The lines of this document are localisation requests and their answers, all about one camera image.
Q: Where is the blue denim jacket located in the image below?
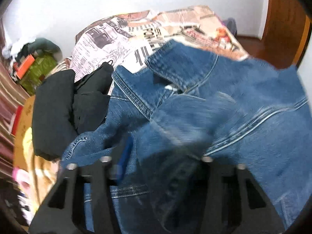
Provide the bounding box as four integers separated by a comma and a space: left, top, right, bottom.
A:
61, 40, 311, 233

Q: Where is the black folded garment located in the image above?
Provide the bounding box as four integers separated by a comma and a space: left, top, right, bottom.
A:
32, 62, 114, 161

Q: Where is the newspaper print pillow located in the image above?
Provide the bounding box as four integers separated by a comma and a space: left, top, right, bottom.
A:
69, 15, 157, 82

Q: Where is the comic print bed sheet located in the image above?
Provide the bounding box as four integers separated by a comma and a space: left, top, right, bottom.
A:
13, 5, 247, 219

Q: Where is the purple bag on floor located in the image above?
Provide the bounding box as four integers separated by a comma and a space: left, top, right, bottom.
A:
223, 18, 238, 36

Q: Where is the green box clutter pile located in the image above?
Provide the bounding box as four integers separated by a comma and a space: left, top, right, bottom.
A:
1, 37, 62, 95

